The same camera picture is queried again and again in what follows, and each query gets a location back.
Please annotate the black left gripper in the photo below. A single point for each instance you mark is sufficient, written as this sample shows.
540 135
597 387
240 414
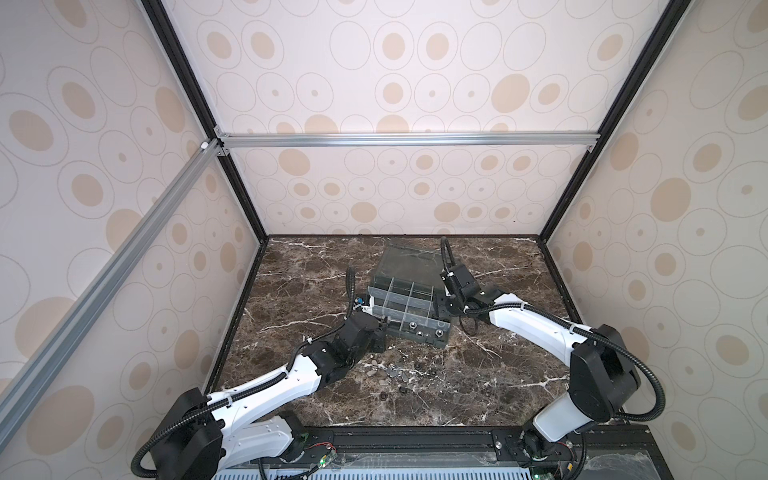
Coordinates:
379 337

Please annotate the clear plastic organizer box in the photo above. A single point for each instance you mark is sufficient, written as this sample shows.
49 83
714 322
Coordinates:
406 290

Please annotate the black corner frame post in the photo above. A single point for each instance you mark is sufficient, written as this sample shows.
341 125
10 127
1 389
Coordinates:
161 23
648 57

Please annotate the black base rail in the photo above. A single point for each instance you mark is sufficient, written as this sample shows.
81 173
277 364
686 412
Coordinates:
602 452

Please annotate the black corner frame post left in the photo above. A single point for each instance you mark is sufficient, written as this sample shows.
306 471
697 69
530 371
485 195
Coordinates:
161 23

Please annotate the black corner frame post right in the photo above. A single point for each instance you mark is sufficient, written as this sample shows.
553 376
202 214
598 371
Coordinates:
648 57

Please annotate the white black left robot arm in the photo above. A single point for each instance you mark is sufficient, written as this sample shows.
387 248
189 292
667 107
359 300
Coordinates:
258 408

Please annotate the pile of screws and nuts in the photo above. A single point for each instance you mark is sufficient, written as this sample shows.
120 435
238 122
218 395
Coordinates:
419 375

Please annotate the aluminium crossbar back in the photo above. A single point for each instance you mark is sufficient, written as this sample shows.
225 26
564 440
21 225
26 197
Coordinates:
427 139

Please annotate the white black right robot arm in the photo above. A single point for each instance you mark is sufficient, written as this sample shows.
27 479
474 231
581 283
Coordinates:
601 379

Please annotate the aluminium crossbar left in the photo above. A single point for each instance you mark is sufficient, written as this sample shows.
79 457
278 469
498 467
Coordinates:
47 362

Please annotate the aluminium crossbar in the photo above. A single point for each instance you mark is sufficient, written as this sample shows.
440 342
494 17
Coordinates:
427 139
47 362

